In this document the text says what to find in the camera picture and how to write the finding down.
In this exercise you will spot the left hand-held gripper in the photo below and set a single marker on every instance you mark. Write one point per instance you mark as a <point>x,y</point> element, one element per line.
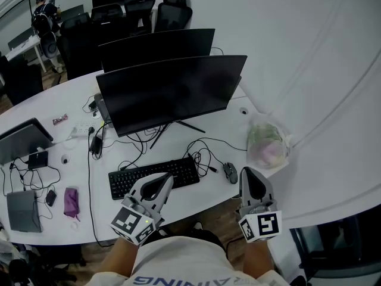
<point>134,226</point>

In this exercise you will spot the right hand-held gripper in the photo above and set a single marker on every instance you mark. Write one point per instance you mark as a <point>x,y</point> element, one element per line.
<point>262,225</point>

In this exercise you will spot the black grey computer mouse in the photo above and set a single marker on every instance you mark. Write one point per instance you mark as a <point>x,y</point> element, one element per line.
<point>230,173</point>

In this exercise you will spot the person's right forearm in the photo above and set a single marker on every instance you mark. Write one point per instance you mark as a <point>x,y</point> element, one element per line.
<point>257,261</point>

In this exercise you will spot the person's left forearm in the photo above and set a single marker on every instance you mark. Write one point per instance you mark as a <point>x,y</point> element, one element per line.
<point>119,258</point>

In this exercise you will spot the small black mouse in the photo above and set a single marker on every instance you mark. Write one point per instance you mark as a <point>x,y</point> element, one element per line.
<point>51,197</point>

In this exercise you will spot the black keyboard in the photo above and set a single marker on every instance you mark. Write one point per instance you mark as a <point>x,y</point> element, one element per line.
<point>134,180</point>

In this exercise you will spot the person's left shoe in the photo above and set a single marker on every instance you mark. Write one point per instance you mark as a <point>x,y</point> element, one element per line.
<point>162,231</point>

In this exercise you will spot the person's shoe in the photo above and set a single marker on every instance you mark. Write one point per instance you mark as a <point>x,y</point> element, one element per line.
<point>162,231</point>
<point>198,225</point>

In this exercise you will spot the clear plastic bag with contents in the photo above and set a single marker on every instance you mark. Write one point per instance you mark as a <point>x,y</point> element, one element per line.
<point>265,144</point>

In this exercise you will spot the person's right shoe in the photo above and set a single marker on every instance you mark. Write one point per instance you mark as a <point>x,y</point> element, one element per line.
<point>198,225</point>

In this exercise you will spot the person's black shorts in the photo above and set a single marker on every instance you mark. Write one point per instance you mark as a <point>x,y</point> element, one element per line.
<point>205,237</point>

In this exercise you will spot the black power adapter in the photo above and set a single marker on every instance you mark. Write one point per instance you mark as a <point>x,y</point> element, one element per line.
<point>96,144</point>

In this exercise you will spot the person's white printed shirt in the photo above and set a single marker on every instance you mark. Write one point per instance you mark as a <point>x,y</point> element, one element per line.
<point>178,267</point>

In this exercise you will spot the purple cloth pouch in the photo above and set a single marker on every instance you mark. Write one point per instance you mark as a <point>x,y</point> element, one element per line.
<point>71,203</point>

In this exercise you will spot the white power strip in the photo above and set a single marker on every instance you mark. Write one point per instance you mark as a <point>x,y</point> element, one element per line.
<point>81,128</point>

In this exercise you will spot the dark framed glass window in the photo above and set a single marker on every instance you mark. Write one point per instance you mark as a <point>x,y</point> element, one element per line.
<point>333,249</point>

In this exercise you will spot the black curved monitor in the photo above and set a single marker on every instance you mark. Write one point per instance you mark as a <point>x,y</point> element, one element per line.
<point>154,46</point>
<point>166,94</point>

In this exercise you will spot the small black charger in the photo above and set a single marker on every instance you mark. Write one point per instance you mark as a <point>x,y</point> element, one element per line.
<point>92,104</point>

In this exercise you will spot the small snack wrapper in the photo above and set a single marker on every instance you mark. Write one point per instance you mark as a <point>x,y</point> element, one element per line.
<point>60,119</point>

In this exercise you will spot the black docking box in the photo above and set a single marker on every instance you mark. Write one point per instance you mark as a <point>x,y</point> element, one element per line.
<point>38,159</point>

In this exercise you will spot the silver laptop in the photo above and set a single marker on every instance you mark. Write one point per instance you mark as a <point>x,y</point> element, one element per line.
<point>22,210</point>

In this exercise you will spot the black left side monitor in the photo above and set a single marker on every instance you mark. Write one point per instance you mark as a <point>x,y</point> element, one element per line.
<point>21,141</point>

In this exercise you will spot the black office chair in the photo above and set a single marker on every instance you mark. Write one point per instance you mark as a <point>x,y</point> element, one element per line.
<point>107,12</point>
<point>23,82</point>
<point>140,16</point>
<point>80,49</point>
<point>172,16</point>

